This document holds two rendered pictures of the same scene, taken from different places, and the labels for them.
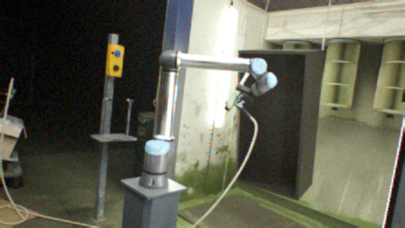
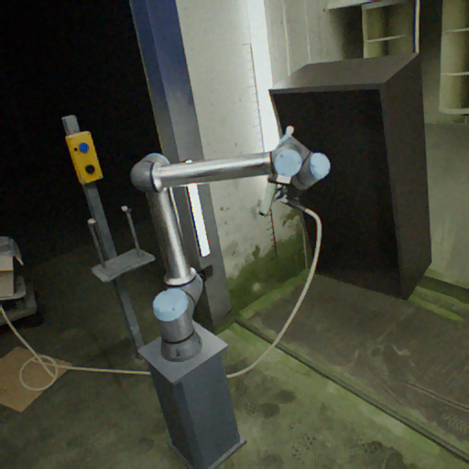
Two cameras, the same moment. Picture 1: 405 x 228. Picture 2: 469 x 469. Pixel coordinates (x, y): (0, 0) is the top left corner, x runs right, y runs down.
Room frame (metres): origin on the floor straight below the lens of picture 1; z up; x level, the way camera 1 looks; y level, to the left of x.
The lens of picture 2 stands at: (0.31, -0.32, 1.87)
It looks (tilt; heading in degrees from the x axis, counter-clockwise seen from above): 24 degrees down; 10
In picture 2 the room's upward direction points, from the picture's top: 9 degrees counter-clockwise
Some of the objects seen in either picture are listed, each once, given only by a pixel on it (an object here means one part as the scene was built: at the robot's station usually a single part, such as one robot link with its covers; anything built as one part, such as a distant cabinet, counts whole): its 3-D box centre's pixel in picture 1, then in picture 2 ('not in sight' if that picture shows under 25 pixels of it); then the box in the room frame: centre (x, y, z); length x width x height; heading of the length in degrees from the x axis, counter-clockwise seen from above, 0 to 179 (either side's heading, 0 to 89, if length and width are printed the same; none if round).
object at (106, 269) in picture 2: (116, 118); (115, 239); (2.33, 0.72, 0.95); 0.26 x 0.15 x 0.32; 136
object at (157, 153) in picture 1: (156, 155); (173, 312); (1.77, 0.27, 0.83); 0.17 x 0.15 x 0.18; 177
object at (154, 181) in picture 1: (154, 176); (179, 339); (1.76, 0.27, 0.69); 0.19 x 0.19 x 0.10
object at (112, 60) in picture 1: (115, 61); (84, 158); (2.40, 0.80, 1.42); 0.12 x 0.06 x 0.26; 136
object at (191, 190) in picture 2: not in sight; (196, 210); (2.64, 0.31, 0.96); 0.06 x 0.02 x 0.63; 136
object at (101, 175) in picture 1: (105, 129); (109, 252); (2.44, 0.84, 0.82); 0.06 x 0.06 x 1.64; 46
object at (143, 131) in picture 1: (157, 149); not in sight; (3.52, 0.52, 0.44); 0.59 x 0.58 x 0.89; 27
